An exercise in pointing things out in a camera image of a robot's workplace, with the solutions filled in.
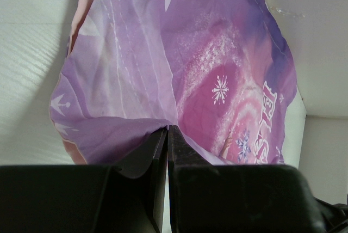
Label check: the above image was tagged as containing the purple pink printed cloth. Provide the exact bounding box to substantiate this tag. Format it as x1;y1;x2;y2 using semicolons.
49;0;297;165

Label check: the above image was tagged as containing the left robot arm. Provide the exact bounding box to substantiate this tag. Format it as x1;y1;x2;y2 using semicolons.
1;126;347;232

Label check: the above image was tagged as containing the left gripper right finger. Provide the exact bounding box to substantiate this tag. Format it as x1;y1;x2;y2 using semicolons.
168;126;325;232

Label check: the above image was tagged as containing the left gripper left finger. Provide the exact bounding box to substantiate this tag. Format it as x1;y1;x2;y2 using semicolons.
1;129;167;232

